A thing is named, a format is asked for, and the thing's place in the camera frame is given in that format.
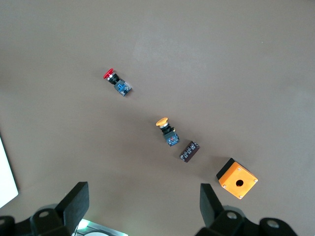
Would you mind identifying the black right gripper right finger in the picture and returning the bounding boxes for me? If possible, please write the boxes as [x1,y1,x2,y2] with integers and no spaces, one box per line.
[195,183,261,236]

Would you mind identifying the white drawer cabinet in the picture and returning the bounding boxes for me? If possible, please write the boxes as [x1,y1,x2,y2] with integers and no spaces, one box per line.
[0,134,19,209]

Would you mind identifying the orange button enclosure box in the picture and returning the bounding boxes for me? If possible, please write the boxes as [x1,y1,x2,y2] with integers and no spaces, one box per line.
[216,157,258,200]

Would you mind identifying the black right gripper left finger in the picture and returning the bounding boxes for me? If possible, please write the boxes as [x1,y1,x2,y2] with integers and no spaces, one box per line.
[30,181,90,236]

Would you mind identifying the dark contact block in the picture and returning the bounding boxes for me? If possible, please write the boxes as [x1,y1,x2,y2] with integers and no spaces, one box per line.
[179,140,200,163]

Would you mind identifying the red mushroom push button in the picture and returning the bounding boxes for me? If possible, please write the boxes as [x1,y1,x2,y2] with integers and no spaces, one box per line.
[102,68,133,98]

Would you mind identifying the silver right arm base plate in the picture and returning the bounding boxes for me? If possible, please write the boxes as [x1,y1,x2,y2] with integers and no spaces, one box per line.
[73,218,128,236]

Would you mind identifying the yellow mushroom push button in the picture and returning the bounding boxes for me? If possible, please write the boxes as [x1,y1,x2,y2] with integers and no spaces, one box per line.
[155,117,181,148]

